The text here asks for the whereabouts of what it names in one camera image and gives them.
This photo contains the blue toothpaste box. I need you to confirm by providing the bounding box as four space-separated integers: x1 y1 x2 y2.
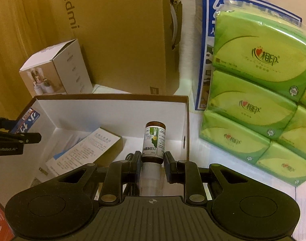
10 107 41 135

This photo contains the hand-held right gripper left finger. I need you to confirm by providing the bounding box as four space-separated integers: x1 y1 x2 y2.
55 151 143 205

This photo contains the blue and white flat box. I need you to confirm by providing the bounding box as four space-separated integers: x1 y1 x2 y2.
192 0 303 112

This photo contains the brown medicine bottle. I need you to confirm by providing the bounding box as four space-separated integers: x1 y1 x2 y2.
140 121 167 196

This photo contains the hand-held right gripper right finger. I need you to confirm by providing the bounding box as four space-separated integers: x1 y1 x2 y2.
164 151 252 205

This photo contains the pack of green tissue packets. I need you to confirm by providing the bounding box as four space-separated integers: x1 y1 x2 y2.
198 1 306 188

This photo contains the large brown cardboard box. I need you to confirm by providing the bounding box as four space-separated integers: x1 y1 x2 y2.
46 0 183 97

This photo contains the black cable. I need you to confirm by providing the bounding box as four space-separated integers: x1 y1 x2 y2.
122 153 140 196

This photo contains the brown storage box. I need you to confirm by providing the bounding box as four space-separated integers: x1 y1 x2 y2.
0 94 190 206

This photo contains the long olive box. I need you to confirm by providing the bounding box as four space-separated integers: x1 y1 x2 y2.
46 128 123 175

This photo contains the checked bed sheet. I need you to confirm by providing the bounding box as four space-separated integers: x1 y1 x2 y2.
186 109 306 236

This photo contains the small white product box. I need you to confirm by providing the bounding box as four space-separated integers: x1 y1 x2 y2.
19 39 94 98

